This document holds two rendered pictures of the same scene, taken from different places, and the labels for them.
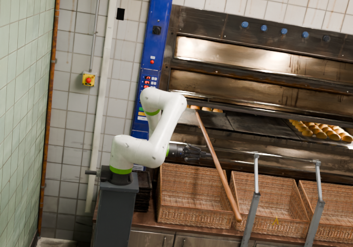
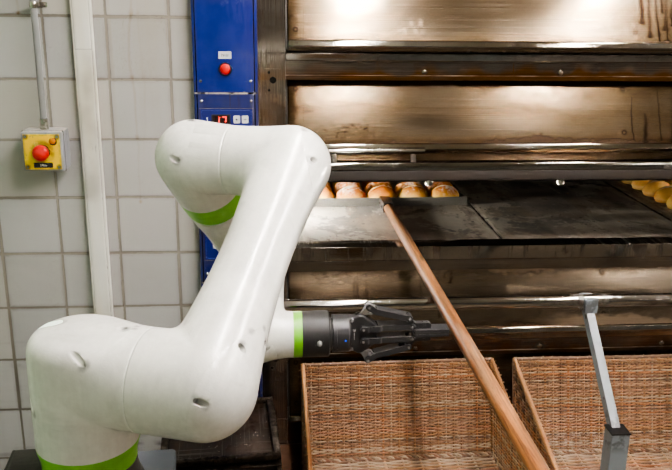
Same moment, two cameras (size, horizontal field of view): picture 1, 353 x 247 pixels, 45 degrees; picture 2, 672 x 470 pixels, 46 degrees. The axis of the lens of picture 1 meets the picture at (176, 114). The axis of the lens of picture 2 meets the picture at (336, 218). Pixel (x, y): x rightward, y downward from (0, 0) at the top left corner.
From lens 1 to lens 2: 1.30 m
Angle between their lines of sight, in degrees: 2
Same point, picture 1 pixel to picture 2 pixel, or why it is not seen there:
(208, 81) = (404, 105)
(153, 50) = (222, 34)
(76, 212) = not seen: outside the picture
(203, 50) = (375, 10)
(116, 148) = (41, 380)
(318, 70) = not seen: outside the picture
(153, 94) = (199, 143)
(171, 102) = (267, 158)
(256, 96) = (553, 127)
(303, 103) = not seen: outside the picture
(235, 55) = (472, 14)
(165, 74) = (274, 103)
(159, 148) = (225, 356)
